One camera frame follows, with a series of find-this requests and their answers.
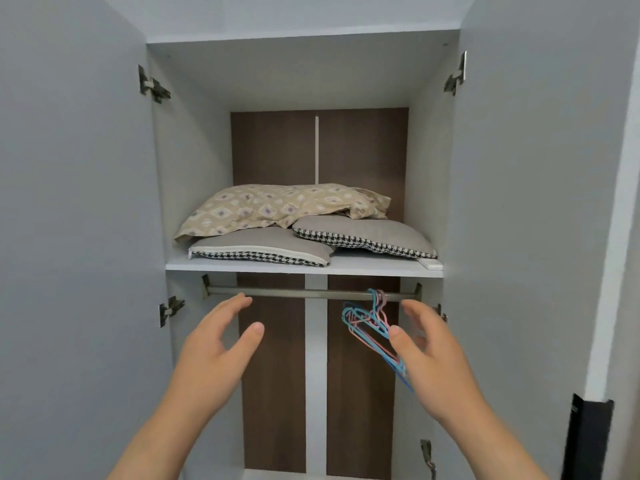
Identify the beige diamond patterned pillow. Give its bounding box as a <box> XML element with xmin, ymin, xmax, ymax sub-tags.
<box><xmin>173</xmin><ymin>183</ymin><xmax>392</xmax><ymax>241</ymax></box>

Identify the grey houndstooth cushion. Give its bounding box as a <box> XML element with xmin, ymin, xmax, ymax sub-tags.
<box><xmin>291</xmin><ymin>215</ymin><xmax>439</xmax><ymax>260</ymax></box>
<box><xmin>187</xmin><ymin>227</ymin><xmax>337</xmax><ymax>268</ymax></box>

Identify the person's left hand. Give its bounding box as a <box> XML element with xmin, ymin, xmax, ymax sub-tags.
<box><xmin>167</xmin><ymin>292</ymin><xmax>266</xmax><ymax>425</ymax></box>

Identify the person's right hand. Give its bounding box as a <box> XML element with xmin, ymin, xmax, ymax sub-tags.
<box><xmin>389</xmin><ymin>299</ymin><xmax>489</xmax><ymax>428</ymax></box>

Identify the black door handle strip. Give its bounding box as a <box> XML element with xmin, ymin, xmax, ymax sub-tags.
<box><xmin>561</xmin><ymin>393</ymin><xmax>615</xmax><ymax>480</ymax></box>

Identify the white wardrobe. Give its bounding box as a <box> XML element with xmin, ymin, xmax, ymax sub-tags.
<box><xmin>99</xmin><ymin>0</ymin><xmax>479</xmax><ymax>480</ymax></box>

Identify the bunch of coloured wire hangers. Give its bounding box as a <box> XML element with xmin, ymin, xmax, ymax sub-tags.
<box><xmin>341</xmin><ymin>288</ymin><xmax>419</xmax><ymax>395</ymax></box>

